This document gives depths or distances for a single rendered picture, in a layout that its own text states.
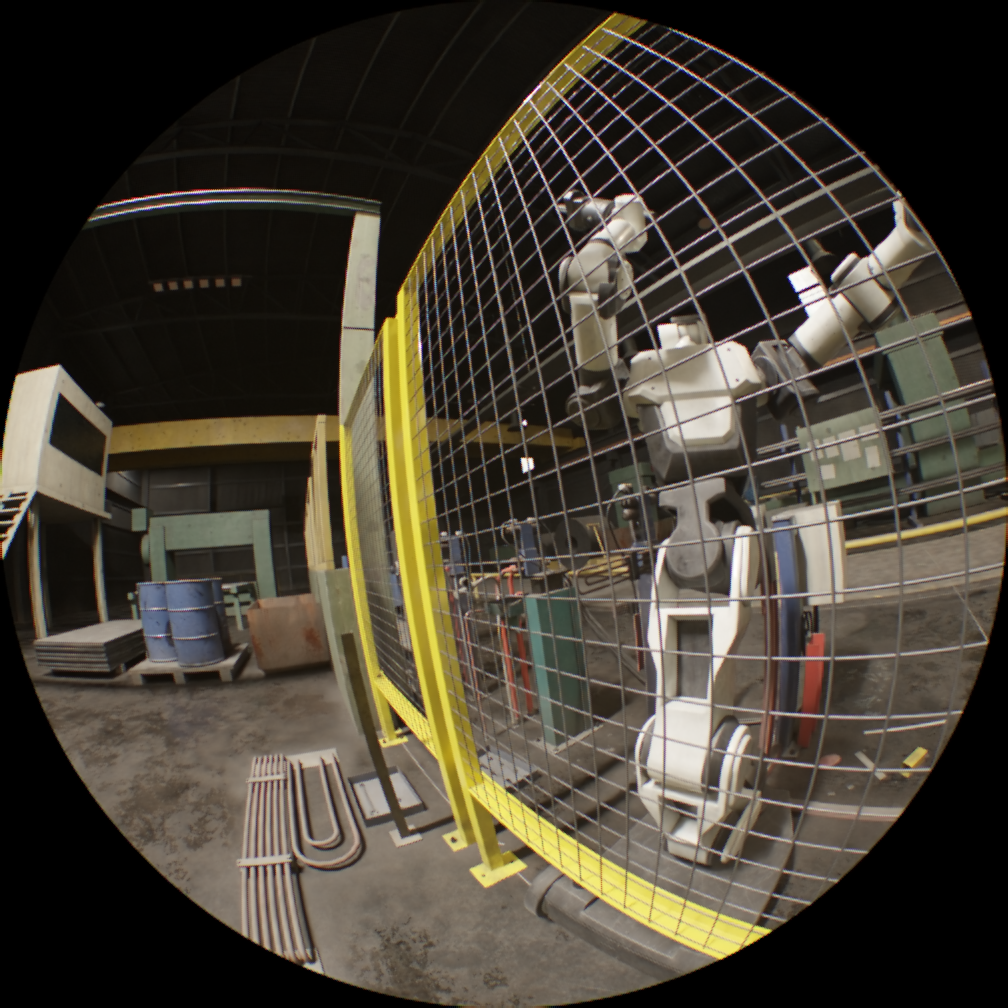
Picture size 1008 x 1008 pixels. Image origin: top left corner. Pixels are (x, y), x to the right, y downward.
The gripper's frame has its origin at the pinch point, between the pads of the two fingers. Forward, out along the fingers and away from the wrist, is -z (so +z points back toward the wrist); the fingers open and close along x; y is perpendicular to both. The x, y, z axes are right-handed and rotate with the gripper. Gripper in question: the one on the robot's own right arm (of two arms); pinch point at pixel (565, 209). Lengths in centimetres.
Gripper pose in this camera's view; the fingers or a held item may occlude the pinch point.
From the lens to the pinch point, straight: 111.7
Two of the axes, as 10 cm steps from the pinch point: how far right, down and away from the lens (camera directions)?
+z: 5.7, 6.4, -5.2
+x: -2.6, -4.7, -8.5
